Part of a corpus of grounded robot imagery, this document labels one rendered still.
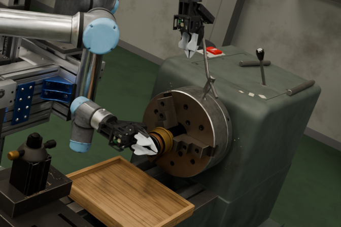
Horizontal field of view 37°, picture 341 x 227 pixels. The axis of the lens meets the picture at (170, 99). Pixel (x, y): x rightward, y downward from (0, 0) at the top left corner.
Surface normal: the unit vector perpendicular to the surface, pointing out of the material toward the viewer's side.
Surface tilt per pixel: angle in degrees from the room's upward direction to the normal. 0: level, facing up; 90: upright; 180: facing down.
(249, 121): 90
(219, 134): 63
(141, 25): 90
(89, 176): 0
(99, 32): 89
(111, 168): 0
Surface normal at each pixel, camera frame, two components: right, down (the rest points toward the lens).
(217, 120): 0.75, -0.28
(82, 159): 0.26, -0.89
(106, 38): 0.30, 0.44
